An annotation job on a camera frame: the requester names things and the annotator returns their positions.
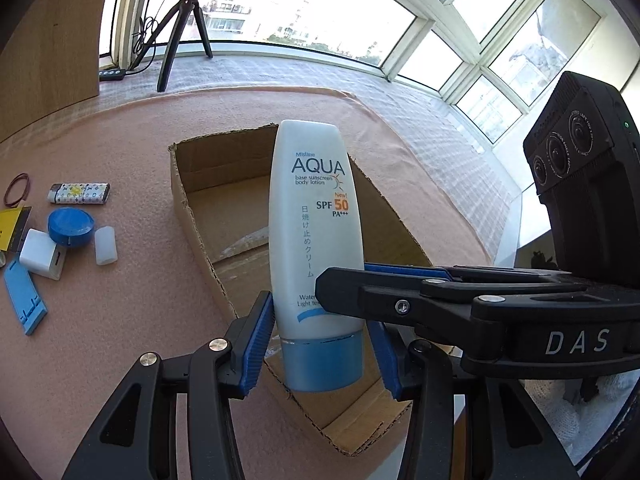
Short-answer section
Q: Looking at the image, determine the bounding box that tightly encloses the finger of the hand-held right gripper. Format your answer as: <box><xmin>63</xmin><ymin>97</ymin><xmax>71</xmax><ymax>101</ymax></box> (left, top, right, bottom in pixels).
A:
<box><xmin>314</xmin><ymin>264</ymin><xmax>591</xmax><ymax>333</ymax></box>
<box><xmin>364</xmin><ymin>262</ymin><xmax>566</xmax><ymax>282</ymax></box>

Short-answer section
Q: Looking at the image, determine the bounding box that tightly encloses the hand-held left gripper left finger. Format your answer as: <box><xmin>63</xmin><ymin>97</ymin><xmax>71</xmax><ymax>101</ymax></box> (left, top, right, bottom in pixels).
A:
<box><xmin>62</xmin><ymin>290</ymin><xmax>276</xmax><ymax>480</ymax></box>

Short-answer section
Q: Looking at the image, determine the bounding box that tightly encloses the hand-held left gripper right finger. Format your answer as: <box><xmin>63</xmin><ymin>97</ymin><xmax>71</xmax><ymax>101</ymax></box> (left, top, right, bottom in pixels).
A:
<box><xmin>367</xmin><ymin>317</ymin><xmax>576</xmax><ymax>480</ymax></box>

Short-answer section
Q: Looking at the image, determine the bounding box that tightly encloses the white blue sunscreen tube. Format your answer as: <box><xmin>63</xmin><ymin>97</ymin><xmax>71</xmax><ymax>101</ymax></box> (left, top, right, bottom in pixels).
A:
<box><xmin>267</xmin><ymin>119</ymin><xmax>366</xmax><ymax>393</ymax></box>

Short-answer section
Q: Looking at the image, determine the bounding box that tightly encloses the cardboard box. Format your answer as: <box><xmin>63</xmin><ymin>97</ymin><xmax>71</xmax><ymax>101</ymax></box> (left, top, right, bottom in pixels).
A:
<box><xmin>167</xmin><ymin>122</ymin><xmax>456</xmax><ymax>458</ymax></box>

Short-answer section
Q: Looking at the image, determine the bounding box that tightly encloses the small white cap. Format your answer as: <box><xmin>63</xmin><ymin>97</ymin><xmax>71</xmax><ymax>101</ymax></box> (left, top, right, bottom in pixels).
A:
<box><xmin>94</xmin><ymin>226</ymin><xmax>119</xmax><ymax>266</ymax></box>

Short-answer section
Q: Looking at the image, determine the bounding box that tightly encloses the blue round lid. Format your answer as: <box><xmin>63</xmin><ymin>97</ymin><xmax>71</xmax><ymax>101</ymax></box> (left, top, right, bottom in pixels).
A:
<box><xmin>47</xmin><ymin>208</ymin><xmax>96</xmax><ymax>248</ymax></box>

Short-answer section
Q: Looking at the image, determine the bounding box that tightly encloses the patterned lighter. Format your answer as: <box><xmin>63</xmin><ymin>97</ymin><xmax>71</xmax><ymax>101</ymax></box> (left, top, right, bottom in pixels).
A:
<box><xmin>47</xmin><ymin>181</ymin><xmax>111</xmax><ymax>206</ymax></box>

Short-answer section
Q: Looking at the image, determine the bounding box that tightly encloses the white charger adapter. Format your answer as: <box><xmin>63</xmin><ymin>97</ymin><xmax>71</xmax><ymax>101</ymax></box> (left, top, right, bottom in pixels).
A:
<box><xmin>19</xmin><ymin>228</ymin><xmax>67</xmax><ymax>281</ymax></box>

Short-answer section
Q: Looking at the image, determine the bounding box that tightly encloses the blue phone stand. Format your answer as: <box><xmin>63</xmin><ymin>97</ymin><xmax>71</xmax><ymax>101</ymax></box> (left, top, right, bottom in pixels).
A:
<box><xmin>4</xmin><ymin>255</ymin><xmax>49</xmax><ymax>336</ymax></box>

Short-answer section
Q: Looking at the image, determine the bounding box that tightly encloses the yellow grey scraper card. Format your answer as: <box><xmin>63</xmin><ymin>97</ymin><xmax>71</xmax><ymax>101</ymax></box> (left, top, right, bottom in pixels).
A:
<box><xmin>0</xmin><ymin>206</ymin><xmax>33</xmax><ymax>253</ymax></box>

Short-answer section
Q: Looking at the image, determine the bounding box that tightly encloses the purple rubber band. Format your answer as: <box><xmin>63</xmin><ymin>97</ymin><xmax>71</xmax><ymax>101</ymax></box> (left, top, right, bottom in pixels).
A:
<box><xmin>4</xmin><ymin>173</ymin><xmax>33</xmax><ymax>207</ymax></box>

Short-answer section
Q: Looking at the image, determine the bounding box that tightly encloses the person's right hand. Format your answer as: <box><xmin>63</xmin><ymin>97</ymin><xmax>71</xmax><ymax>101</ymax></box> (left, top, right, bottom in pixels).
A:
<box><xmin>525</xmin><ymin>365</ymin><xmax>640</xmax><ymax>466</ymax></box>

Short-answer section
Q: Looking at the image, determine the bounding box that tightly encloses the white checked cloth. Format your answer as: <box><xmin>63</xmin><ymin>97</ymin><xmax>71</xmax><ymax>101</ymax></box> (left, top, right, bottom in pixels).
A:
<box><xmin>100</xmin><ymin>52</ymin><xmax>523</xmax><ymax>261</ymax></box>

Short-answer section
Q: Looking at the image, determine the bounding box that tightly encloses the black tripod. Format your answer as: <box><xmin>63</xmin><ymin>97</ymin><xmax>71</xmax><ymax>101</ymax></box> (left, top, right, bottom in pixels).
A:
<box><xmin>156</xmin><ymin>0</ymin><xmax>215</xmax><ymax>93</ymax></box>

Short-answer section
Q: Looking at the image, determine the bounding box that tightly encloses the wooden board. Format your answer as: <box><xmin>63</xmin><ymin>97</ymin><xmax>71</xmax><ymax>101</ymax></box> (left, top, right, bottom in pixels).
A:
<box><xmin>0</xmin><ymin>0</ymin><xmax>118</xmax><ymax>143</ymax></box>

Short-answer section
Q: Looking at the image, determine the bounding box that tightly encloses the black ring light cable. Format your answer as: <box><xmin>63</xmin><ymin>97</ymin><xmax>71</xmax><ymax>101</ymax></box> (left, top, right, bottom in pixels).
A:
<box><xmin>131</xmin><ymin>15</ymin><xmax>166</xmax><ymax>73</ymax></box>

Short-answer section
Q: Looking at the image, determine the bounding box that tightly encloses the white window frame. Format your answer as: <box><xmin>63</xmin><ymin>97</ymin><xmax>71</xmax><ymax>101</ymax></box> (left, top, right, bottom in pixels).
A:
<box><xmin>97</xmin><ymin>0</ymin><xmax>640</xmax><ymax>146</ymax></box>

